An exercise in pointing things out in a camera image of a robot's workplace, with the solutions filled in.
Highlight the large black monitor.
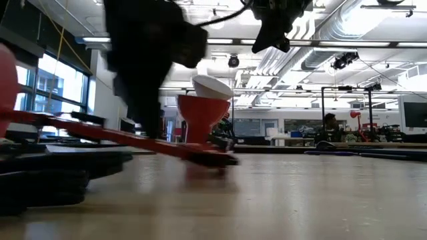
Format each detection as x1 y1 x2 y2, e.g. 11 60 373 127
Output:
402 101 427 129

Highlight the long ceiling light strip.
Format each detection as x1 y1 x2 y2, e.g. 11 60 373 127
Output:
81 36 427 48

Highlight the white light bulb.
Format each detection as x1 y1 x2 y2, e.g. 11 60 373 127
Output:
191 73 235 101

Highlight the black aluminium frame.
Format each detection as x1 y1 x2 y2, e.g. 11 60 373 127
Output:
131 143 427 163

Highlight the illustrated booklet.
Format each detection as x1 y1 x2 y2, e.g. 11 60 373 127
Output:
39 143 157 157

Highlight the silver ventilation duct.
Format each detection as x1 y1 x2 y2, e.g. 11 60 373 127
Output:
300 0 378 73

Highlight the black ceiling-mounted camera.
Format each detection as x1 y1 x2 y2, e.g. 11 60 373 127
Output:
331 51 360 71

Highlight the person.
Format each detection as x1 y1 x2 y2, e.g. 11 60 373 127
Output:
314 113 345 144

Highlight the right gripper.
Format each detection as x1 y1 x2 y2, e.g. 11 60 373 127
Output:
250 0 313 54

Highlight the yellow cable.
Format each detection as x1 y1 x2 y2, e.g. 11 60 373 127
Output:
37 0 94 113

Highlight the black lamp power cord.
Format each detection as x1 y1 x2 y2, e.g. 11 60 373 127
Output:
0 143 135 216

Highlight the black metal stand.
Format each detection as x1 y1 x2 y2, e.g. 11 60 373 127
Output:
321 85 383 143

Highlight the white globe pendant light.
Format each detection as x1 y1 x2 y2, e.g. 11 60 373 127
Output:
208 8 226 30

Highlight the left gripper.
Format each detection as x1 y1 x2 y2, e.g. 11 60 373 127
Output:
108 29 177 139

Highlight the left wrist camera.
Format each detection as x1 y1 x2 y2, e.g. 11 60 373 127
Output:
173 22 209 69

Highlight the purple pen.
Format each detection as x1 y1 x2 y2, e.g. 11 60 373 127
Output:
303 150 358 157

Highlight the black pen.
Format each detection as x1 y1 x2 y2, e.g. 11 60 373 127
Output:
359 152 414 162

